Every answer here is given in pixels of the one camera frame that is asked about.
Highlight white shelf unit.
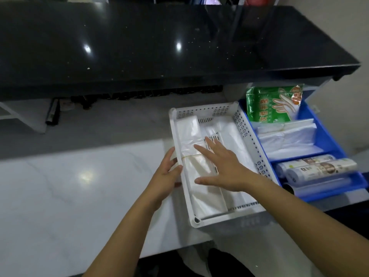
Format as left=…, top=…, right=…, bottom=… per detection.
left=301, top=78, right=332, bottom=102

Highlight person's white perforated shoe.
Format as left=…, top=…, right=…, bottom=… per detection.
left=177, top=245, right=211, bottom=277

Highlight loose clear plastic bags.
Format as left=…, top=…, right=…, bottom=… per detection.
left=200, top=121, right=223, bottom=142

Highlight person's black trousers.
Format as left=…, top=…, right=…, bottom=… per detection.
left=135, top=247, right=256, bottom=277

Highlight person's left hand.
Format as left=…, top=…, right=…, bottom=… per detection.
left=145, top=147, right=184, bottom=210

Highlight blue plastic tray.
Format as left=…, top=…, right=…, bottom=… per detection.
left=238, top=98, right=369, bottom=203

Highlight person's right forearm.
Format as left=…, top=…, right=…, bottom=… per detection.
left=245, top=175, right=369, bottom=277

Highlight black stone counter ledge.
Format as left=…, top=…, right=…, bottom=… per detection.
left=0, top=2, right=361, bottom=110

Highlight person's left forearm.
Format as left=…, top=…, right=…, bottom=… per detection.
left=82, top=196, right=163, bottom=277

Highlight white bag roll brown print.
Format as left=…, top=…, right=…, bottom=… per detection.
left=284, top=158, right=358, bottom=185

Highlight clear plastic film roll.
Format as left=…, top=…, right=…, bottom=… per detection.
left=282, top=177, right=353, bottom=199

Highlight white bag roll green dot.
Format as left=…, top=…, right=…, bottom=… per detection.
left=275, top=154, right=336, bottom=178

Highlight white perforated plastic basket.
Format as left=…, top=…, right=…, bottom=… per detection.
left=168, top=101, right=282, bottom=229

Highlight person's right hand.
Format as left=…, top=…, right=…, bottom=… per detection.
left=193, top=137, right=260, bottom=194

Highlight clear plastic bag pack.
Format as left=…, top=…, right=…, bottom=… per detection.
left=256, top=118, right=324, bottom=162

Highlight white desk shelf riser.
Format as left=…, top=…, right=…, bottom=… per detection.
left=0, top=98, right=49, bottom=134

